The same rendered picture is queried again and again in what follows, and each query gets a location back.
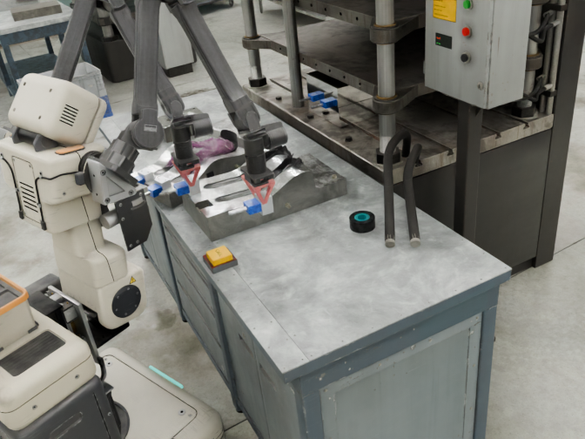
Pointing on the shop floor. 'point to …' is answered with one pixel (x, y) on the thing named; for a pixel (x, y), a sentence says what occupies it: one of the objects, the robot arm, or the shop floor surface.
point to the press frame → (568, 85)
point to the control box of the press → (474, 77)
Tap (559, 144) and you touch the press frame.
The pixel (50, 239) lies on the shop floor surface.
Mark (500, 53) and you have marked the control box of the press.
